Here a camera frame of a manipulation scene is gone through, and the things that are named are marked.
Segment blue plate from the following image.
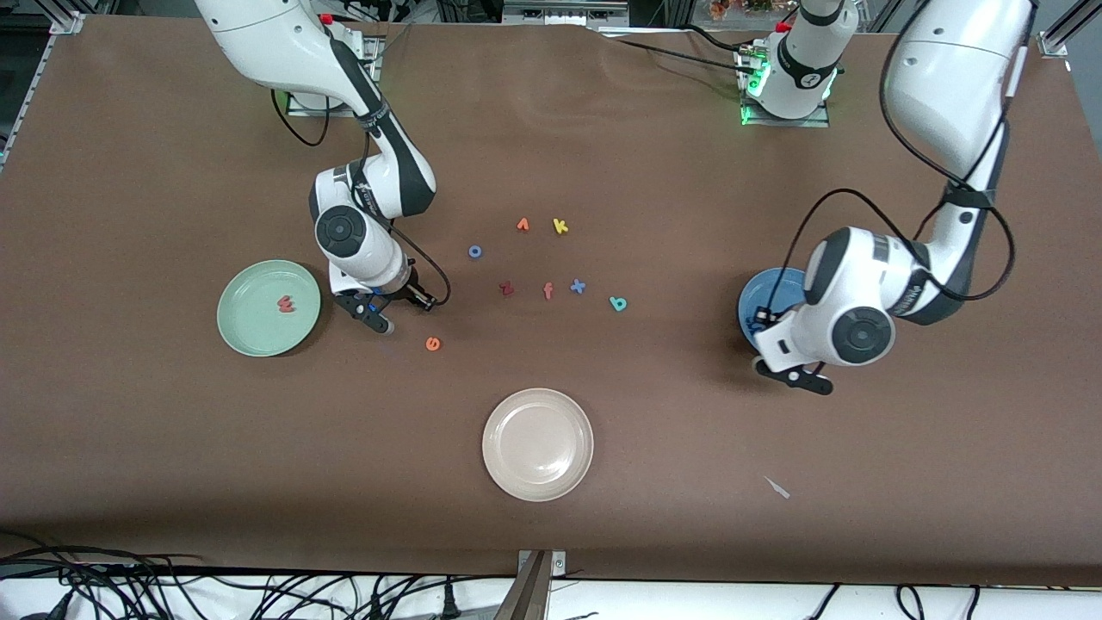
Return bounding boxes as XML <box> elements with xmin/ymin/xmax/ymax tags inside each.
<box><xmin>738</xmin><ymin>268</ymin><xmax>810</xmax><ymax>352</ymax></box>

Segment thin black power cable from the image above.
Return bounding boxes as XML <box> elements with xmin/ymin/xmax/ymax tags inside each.
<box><xmin>603</xmin><ymin>24</ymin><xmax>750</xmax><ymax>73</ymax></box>

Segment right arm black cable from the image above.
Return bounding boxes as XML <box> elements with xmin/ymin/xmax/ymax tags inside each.
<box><xmin>271</xmin><ymin>86</ymin><xmax>452</xmax><ymax>307</ymax></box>

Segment beige plate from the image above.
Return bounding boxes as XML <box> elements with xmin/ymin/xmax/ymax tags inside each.
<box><xmin>482</xmin><ymin>388</ymin><xmax>595</xmax><ymax>503</ymax></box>

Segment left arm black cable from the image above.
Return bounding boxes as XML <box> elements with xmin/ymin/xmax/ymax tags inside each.
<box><xmin>785</xmin><ymin>73</ymin><xmax>1018</xmax><ymax>321</ymax></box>

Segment metal frame post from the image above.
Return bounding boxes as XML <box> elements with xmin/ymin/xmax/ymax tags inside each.
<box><xmin>495</xmin><ymin>549</ymin><xmax>569</xmax><ymax>620</ymax></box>

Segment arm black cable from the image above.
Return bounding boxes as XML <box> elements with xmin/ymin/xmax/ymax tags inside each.
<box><xmin>785</xmin><ymin>73</ymin><xmax>1018</xmax><ymax>321</ymax></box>
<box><xmin>271</xmin><ymin>86</ymin><xmax>452</xmax><ymax>307</ymax></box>

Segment grey metal box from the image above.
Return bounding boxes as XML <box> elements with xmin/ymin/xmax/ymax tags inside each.
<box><xmin>504</xmin><ymin>0</ymin><xmax>629</xmax><ymax>27</ymax></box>

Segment green plate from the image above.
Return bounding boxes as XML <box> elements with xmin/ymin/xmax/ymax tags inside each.
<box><xmin>217</xmin><ymin>260</ymin><xmax>322</xmax><ymax>358</ymax></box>

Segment tangled black cables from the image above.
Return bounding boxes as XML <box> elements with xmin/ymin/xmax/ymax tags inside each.
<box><xmin>0</xmin><ymin>530</ymin><xmax>517</xmax><ymax>620</ymax></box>

